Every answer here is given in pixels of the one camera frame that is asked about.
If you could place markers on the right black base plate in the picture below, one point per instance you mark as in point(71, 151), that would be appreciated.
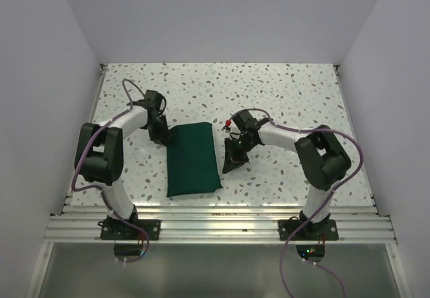
point(324, 230)

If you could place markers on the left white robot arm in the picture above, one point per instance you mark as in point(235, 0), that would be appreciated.
point(99, 160)

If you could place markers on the green surgical drape cloth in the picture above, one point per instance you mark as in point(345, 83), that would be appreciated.
point(191, 160)

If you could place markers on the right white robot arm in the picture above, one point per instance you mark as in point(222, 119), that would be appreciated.
point(323, 160)

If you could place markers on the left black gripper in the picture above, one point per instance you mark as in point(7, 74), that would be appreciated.
point(163, 137)

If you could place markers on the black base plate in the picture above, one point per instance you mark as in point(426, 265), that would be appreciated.
point(324, 230)
point(113, 229)

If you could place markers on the right wrist camera red-capped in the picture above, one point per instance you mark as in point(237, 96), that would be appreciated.
point(229, 126)

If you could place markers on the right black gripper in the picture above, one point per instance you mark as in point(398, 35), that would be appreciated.
point(232, 157)

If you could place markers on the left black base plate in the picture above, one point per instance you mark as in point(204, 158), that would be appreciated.
point(113, 229)

